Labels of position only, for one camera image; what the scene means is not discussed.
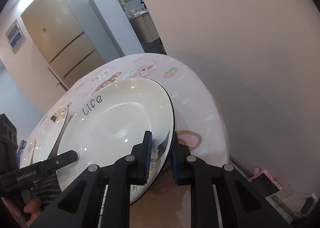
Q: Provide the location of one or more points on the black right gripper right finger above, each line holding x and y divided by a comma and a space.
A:
220, 196

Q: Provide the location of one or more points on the white life plate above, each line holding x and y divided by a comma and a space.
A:
113, 120
40, 145

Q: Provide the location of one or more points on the beige refrigerator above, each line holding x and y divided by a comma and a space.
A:
61, 40

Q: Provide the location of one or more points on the pink power strip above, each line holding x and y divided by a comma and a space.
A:
262, 177

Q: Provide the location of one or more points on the bathroom vanity cabinet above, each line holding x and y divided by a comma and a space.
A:
144, 27

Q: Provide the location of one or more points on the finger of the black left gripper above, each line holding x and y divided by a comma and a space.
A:
62, 159

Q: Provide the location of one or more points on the grey striped clothing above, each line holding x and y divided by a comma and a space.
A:
46, 189

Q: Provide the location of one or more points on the left hand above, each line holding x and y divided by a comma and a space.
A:
33, 208

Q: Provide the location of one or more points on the pink cartoon tablecloth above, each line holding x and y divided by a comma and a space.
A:
198, 121

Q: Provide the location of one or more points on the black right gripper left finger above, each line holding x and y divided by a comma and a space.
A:
100, 197

